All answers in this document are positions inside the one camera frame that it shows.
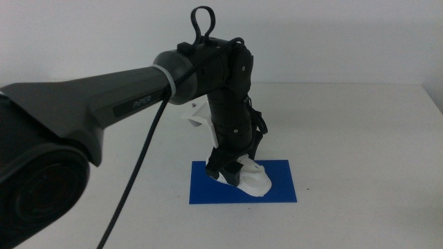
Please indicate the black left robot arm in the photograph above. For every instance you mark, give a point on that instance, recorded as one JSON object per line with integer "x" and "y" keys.
{"x": 104, "y": 100}

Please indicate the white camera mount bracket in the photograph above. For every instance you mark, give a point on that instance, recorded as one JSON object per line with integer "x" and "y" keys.
{"x": 202, "y": 117}

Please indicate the blue rectangular mat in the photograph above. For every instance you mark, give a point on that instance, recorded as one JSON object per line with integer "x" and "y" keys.
{"x": 280, "y": 183}

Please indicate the white zip tie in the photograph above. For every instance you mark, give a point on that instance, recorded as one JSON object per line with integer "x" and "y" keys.
{"x": 167, "y": 81}

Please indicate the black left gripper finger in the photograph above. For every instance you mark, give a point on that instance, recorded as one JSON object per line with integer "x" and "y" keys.
{"x": 257, "y": 145}
{"x": 225, "y": 167}

